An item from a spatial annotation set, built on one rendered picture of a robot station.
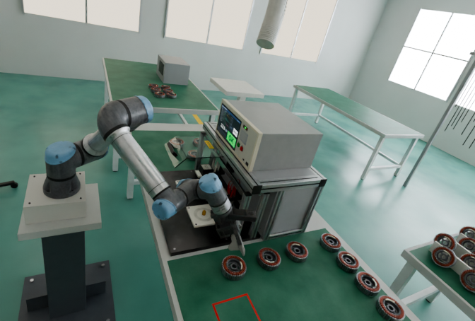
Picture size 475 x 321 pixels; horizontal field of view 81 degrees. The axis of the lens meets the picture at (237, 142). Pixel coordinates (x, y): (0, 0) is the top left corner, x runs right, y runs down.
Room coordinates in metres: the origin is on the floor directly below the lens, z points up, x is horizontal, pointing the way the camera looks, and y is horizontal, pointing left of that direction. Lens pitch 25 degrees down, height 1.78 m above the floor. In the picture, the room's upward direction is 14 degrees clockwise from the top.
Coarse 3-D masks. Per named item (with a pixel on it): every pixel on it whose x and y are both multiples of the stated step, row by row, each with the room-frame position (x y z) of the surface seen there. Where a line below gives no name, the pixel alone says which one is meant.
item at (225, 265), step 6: (228, 258) 0.92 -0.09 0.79; (234, 258) 0.93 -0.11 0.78; (240, 258) 0.94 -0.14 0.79; (222, 264) 0.88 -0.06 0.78; (228, 264) 0.91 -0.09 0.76; (234, 264) 0.91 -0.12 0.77; (240, 264) 0.91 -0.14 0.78; (222, 270) 0.87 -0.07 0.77; (228, 270) 0.86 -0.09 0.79; (234, 270) 0.88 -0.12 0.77; (240, 270) 0.88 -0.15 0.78; (228, 276) 0.84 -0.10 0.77; (234, 276) 0.84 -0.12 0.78; (240, 276) 0.85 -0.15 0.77
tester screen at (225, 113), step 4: (224, 108) 1.47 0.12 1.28; (224, 112) 1.46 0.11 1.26; (228, 112) 1.42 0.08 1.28; (220, 116) 1.50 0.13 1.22; (224, 116) 1.46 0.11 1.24; (228, 116) 1.42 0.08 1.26; (232, 116) 1.38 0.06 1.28; (220, 120) 1.49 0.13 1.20; (224, 120) 1.45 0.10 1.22; (228, 120) 1.41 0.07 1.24; (232, 120) 1.37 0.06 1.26; (236, 120) 1.34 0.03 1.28; (220, 124) 1.48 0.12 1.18; (224, 124) 1.44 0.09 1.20; (228, 124) 1.40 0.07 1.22; (232, 124) 1.36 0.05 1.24; (236, 124) 1.33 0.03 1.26; (228, 128) 1.39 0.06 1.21; (236, 128) 1.32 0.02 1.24; (232, 132) 1.35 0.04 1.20; (224, 136) 1.41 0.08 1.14
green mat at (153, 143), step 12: (132, 132) 1.93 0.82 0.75; (144, 132) 1.98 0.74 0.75; (156, 132) 2.03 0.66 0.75; (168, 132) 2.08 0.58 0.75; (180, 132) 2.14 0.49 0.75; (192, 132) 2.20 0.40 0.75; (144, 144) 1.79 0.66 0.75; (156, 144) 1.84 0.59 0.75; (156, 156) 1.67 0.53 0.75; (168, 156) 1.71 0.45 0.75; (168, 168) 1.56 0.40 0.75; (180, 168) 1.60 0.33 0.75; (192, 168) 1.63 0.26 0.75
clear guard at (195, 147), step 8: (176, 136) 1.42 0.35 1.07; (184, 136) 1.45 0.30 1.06; (192, 136) 1.47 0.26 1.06; (200, 136) 1.50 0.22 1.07; (208, 136) 1.52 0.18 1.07; (176, 144) 1.35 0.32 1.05; (184, 144) 1.35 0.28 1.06; (192, 144) 1.38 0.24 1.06; (200, 144) 1.40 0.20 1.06; (168, 152) 1.32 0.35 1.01; (176, 152) 1.29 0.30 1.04; (184, 152) 1.27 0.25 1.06; (192, 152) 1.29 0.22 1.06; (200, 152) 1.31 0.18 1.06; (208, 152) 1.33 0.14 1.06; (216, 152) 1.35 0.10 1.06; (176, 160) 1.23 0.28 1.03
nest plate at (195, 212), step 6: (204, 204) 1.25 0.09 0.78; (192, 210) 1.18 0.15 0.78; (198, 210) 1.19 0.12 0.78; (210, 210) 1.22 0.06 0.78; (192, 216) 1.13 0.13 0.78; (198, 216) 1.14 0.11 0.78; (204, 216) 1.16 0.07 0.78; (210, 216) 1.17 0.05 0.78; (192, 222) 1.10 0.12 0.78; (198, 222) 1.10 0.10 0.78; (204, 222) 1.11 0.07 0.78; (210, 222) 1.12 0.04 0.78
